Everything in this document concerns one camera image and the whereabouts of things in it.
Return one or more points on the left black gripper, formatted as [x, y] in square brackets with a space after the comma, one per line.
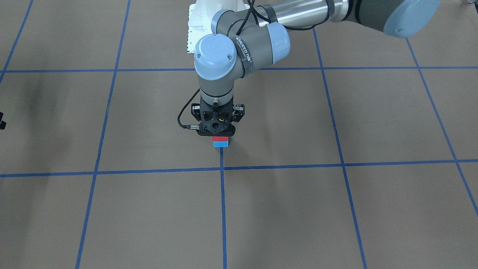
[195, 111]

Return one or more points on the blue cube block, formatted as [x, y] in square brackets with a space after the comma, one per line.
[220, 144]

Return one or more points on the white pedestal column base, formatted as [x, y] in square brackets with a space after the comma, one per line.
[201, 15]

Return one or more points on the red cube block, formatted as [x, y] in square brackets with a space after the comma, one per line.
[220, 139]

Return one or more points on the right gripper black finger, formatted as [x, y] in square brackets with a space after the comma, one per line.
[2, 122]

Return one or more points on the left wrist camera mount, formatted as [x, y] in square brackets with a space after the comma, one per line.
[216, 128]

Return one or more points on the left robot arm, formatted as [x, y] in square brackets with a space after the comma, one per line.
[231, 39]

